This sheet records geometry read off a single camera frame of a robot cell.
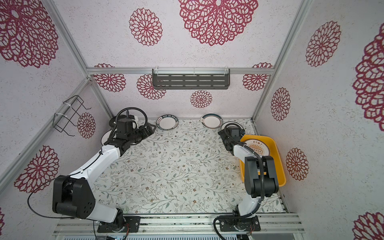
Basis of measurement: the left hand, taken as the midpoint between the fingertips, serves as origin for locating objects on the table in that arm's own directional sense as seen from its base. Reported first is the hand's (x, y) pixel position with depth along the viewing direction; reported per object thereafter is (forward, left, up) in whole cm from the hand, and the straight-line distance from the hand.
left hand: (151, 131), depth 86 cm
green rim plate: (+29, -40, -22) cm, 54 cm away
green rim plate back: (+28, -4, -21) cm, 35 cm away
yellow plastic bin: (-7, -74, -14) cm, 76 cm away
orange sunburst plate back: (0, -69, -17) cm, 71 cm away
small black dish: (+29, +40, -20) cm, 53 cm away
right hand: (+6, -44, -8) cm, 45 cm away
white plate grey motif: (+12, +40, -20) cm, 46 cm away
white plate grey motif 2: (+2, -46, +4) cm, 46 cm away
